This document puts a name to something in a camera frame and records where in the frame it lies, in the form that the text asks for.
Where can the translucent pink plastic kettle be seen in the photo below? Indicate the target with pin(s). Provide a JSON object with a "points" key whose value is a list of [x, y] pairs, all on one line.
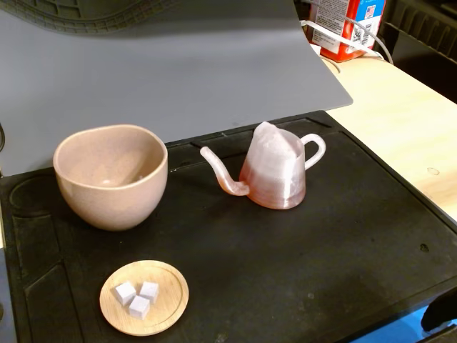
{"points": [[275, 171]]}

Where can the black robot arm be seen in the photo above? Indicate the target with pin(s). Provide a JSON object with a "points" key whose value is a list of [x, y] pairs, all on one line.
{"points": [[441, 314]]}

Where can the black silicone work mat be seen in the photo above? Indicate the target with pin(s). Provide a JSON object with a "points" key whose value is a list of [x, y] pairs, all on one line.
{"points": [[271, 257]]}

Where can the grey silicone mat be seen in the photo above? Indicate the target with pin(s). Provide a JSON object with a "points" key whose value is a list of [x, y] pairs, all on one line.
{"points": [[171, 78]]}

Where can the beige ceramic bowl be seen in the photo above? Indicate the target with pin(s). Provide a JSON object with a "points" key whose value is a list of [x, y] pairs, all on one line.
{"points": [[107, 207]]}

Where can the small white cube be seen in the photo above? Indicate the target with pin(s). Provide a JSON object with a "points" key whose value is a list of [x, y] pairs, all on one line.
{"points": [[138, 308], [149, 291], [125, 293]]}

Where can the round wooden coaster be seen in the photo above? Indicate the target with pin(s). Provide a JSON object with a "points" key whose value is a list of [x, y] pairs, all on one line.
{"points": [[168, 307]]}

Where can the red white cardboard box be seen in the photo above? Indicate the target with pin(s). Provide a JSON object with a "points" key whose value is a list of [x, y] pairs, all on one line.
{"points": [[351, 35]]}

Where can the black slotted rack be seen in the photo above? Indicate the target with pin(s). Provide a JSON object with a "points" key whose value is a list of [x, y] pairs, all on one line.
{"points": [[421, 43]]}

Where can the blue sheet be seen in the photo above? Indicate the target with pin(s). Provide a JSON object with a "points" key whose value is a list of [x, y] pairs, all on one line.
{"points": [[403, 328]]}

